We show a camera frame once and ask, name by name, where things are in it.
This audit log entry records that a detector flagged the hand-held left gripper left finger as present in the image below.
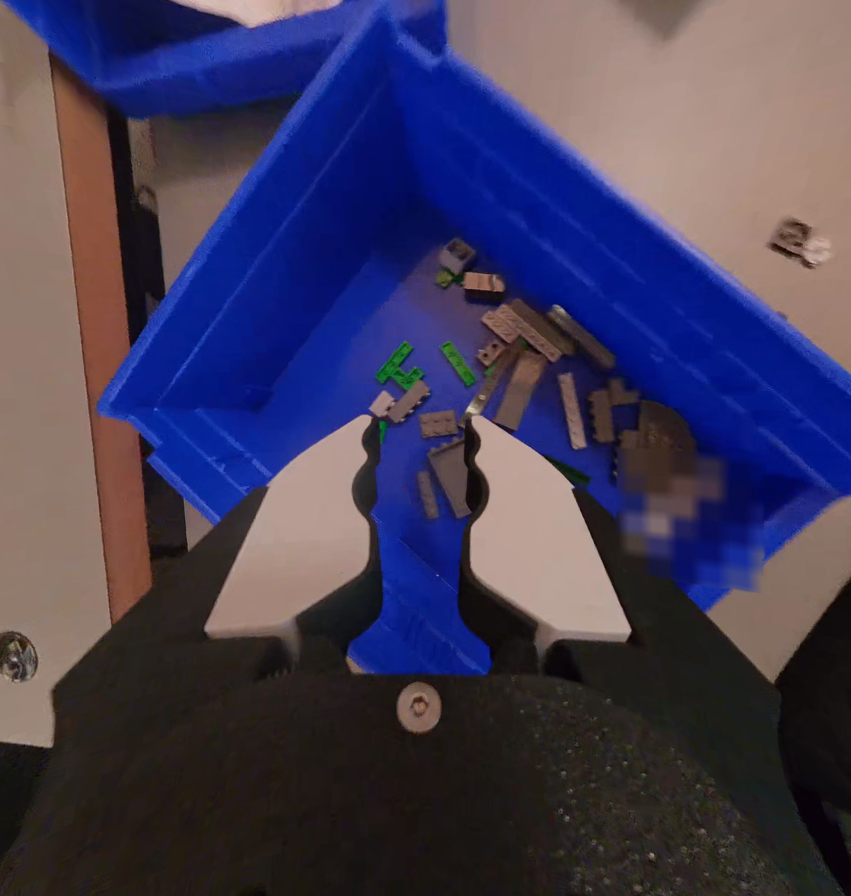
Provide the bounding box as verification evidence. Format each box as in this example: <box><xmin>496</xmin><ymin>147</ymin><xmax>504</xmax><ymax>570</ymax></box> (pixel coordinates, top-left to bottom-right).
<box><xmin>203</xmin><ymin>414</ymin><xmax>386</xmax><ymax>641</ymax></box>

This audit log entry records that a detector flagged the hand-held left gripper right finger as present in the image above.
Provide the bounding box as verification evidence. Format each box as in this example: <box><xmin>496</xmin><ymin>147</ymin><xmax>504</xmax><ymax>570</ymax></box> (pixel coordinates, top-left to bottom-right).
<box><xmin>459</xmin><ymin>416</ymin><xmax>634</xmax><ymax>648</ymax></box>

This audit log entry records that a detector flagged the dark bricks pile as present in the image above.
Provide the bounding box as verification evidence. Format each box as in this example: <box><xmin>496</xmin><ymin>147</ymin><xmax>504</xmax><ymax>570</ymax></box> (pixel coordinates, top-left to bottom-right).
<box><xmin>367</xmin><ymin>235</ymin><xmax>701</xmax><ymax>524</ymax></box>

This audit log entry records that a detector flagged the blue plastic bin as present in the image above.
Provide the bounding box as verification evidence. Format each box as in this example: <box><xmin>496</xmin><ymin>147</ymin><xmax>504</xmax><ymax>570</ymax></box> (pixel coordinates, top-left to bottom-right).
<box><xmin>0</xmin><ymin>0</ymin><xmax>449</xmax><ymax>121</ymax></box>
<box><xmin>95</xmin><ymin>7</ymin><xmax>851</xmax><ymax>678</ymax></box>

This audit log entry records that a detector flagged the round metal desk grommet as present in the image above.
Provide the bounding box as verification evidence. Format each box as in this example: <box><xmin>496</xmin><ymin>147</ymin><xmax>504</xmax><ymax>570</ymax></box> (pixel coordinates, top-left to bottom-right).
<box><xmin>0</xmin><ymin>629</ymin><xmax>41</xmax><ymax>685</ymax></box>

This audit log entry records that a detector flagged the black mesh seat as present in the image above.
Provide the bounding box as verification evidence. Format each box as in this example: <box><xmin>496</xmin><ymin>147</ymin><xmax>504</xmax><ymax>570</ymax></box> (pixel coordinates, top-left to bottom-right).
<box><xmin>774</xmin><ymin>559</ymin><xmax>851</xmax><ymax>896</ymax></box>

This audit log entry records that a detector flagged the grey table with brown edge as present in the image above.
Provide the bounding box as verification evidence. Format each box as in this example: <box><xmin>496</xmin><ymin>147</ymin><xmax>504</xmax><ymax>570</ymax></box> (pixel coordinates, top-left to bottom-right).
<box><xmin>0</xmin><ymin>0</ymin><xmax>155</xmax><ymax>748</ymax></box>

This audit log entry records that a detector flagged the small black white brick piece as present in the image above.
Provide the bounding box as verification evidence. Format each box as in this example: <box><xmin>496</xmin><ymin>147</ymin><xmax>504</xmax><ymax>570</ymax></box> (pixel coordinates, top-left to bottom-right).
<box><xmin>767</xmin><ymin>217</ymin><xmax>834</xmax><ymax>270</ymax></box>

